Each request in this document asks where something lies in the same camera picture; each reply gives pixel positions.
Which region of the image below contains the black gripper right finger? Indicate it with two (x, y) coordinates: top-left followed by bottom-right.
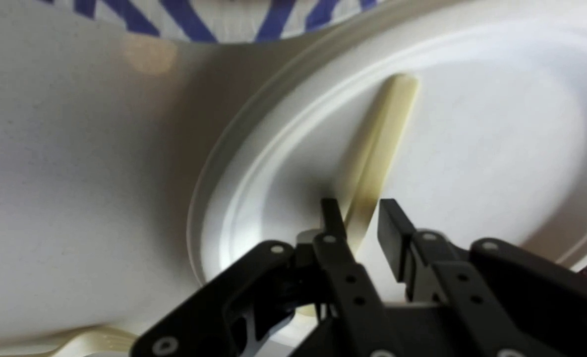
(376, 196), (587, 357)

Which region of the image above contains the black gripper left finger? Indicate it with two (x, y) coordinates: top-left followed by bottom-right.
(130, 196), (400, 357)

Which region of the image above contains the white plastic spoon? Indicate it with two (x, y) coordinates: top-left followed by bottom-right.
(295, 73), (420, 253)

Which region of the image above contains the blue patterned paper bowl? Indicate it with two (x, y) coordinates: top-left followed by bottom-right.
(41, 0), (382, 45)

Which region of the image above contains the white paper plate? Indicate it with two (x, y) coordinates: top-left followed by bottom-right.
(184, 0), (587, 293)

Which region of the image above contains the white plastic fork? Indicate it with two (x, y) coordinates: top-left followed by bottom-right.
(45, 325), (144, 357)

